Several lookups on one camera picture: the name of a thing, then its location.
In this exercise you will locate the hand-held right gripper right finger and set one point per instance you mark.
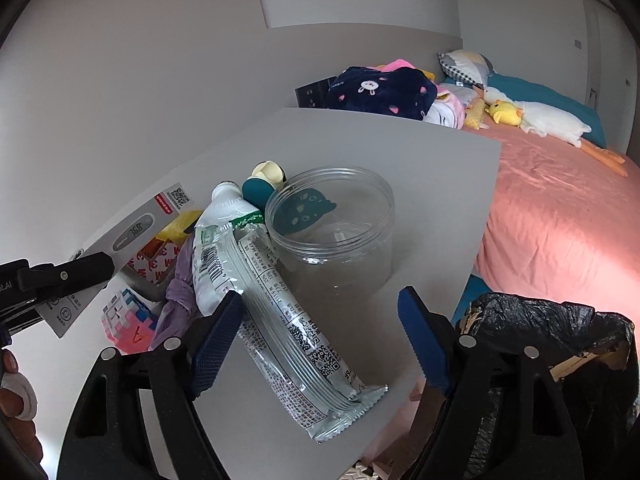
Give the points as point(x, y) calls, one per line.
point(422, 340)

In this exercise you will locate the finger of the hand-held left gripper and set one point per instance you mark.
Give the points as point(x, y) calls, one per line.
point(75, 272)

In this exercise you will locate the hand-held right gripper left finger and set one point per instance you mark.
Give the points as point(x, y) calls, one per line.
point(215, 345)

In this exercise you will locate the grey thermometer box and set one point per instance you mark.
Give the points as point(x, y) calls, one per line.
point(135, 230)

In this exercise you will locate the silver printed snack wrapper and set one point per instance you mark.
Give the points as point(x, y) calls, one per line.
point(300, 350)

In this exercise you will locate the black trash bag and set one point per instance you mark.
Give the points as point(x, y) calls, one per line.
point(540, 320)

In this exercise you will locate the crushed white plastic bottle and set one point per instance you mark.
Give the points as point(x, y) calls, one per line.
point(220, 220)

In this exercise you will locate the cardboard box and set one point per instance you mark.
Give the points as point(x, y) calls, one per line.
point(585, 362)

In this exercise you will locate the person's left hand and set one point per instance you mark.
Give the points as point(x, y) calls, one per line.
point(15, 435)

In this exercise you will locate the purple cloth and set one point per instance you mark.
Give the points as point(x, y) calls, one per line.
point(177, 300)

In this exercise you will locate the pink and blue puzzle cube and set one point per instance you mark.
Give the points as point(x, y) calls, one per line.
point(125, 325)

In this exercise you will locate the red and white tape packaging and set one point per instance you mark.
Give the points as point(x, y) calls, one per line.
point(150, 265)

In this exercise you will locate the clear plastic jar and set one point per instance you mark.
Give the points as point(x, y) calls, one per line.
point(350, 260)

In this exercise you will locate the yellow wrapper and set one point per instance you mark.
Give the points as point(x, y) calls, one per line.
point(182, 222)

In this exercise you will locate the teal cat-shaped toy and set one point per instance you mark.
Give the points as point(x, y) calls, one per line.
point(255, 190)

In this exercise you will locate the bed with pink sheet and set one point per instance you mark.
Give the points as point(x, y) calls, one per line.
point(550, 210)

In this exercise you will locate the yellow corn plush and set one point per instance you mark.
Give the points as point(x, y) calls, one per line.
point(475, 115)

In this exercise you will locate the yellow duck plush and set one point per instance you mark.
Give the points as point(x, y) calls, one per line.
point(505, 112)

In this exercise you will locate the navy fleece blanket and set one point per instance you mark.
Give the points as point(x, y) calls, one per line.
point(380, 90)

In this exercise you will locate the white goose plush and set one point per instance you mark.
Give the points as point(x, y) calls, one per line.
point(545, 115)

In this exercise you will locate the pink garment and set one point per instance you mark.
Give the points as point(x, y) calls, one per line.
point(397, 64)

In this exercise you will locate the checked patchwork pillow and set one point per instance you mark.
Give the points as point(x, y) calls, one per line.
point(462, 65)

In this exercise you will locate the dark wall socket panel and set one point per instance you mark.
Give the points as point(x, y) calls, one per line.
point(312, 94)

